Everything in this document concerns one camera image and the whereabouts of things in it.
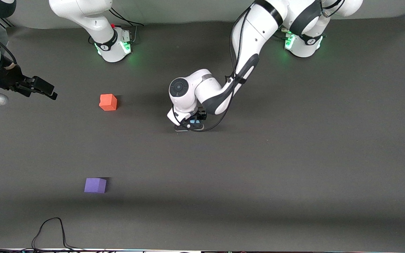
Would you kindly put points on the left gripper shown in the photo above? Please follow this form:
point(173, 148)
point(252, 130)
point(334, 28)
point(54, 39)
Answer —
point(200, 115)

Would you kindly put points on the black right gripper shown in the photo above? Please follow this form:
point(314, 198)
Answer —
point(11, 78)

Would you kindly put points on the light blue foam block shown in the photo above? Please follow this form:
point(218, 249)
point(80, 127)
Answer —
point(196, 123)

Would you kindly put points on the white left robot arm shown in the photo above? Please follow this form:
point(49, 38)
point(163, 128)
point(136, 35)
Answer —
point(251, 35)

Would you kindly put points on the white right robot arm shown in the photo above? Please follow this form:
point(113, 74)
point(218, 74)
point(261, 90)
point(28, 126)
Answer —
point(97, 24)

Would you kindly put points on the orange foam block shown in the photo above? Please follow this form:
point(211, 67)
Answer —
point(108, 102)

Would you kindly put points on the purple foam block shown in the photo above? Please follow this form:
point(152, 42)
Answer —
point(95, 185)

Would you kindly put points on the aluminium profile rail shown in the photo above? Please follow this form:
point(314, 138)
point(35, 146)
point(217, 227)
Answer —
point(4, 22)

